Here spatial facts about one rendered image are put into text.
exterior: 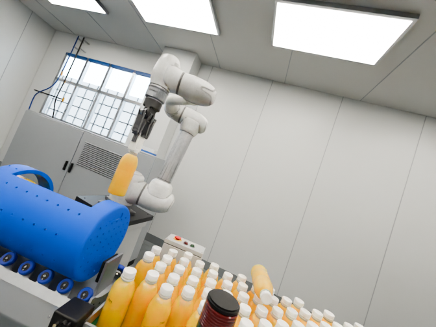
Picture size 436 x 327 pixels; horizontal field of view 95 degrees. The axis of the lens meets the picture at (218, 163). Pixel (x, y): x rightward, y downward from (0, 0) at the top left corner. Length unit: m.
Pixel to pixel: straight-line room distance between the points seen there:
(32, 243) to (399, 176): 3.94
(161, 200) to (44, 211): 0.67
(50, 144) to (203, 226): 2.45
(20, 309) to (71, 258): 0.23
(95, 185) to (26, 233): 1.96
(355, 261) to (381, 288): 0.44
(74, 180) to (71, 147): 0.43
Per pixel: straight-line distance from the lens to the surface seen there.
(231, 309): 0.43
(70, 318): 0.74
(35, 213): 0.90
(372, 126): 3.91
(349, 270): 3.73
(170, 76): 0.93
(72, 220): 0.83
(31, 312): 0.97
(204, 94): 0.92
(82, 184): 2.96
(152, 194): 1.37
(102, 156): 2.82
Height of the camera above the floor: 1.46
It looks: 4 degrees up
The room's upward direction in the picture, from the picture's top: 21 degrees clockwise
